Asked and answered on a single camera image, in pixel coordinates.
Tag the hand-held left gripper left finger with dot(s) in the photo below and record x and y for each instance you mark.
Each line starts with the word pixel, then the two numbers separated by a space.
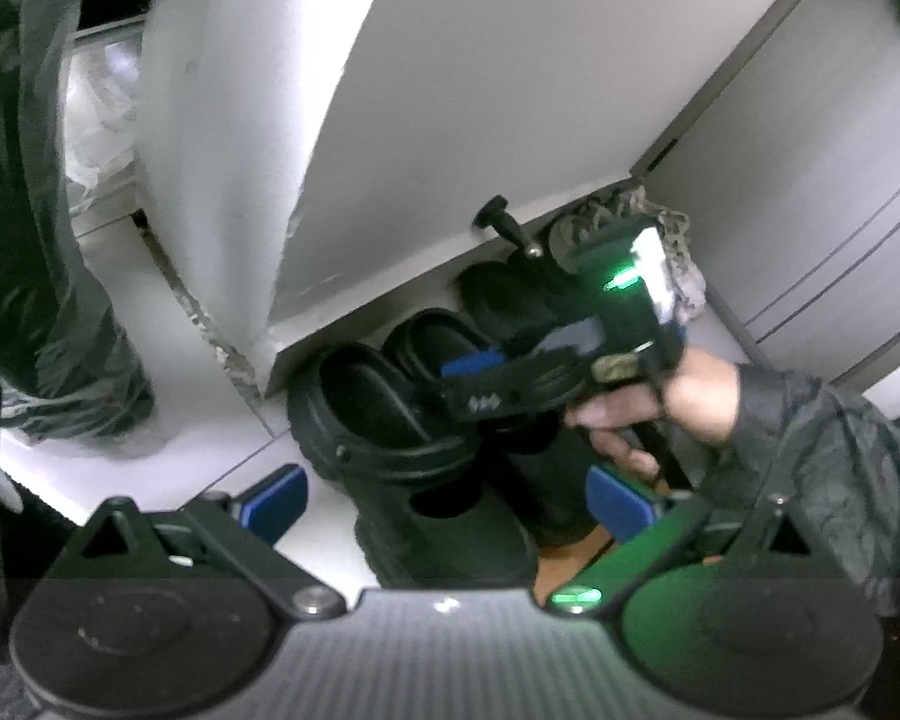
pixel 277 495

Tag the dark plastic bag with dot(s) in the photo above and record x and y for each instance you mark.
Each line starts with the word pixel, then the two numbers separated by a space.
pixel 45 277

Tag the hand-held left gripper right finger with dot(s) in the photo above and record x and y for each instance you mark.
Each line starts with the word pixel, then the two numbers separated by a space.
pixel 615 502

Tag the black door stopper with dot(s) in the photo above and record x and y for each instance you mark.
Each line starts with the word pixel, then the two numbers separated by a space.
pixel 506 221

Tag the dark grey clog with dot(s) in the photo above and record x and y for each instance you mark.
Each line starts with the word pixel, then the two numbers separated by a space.
pixel 495 292

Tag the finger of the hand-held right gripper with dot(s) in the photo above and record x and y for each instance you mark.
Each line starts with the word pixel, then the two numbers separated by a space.
pixel 562 337
pixel 472 366

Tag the person's right hand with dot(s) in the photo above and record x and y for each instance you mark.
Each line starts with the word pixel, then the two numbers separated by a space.
pixel 697 397

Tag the grey cabinet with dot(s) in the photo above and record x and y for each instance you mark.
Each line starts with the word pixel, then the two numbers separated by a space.
pixel 795 165

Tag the white shelf unit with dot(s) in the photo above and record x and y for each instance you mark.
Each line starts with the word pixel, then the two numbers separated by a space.
pixel 112 22

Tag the crumpled white plastic bag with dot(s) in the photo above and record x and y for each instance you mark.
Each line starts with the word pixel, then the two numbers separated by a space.
pixel 97 112

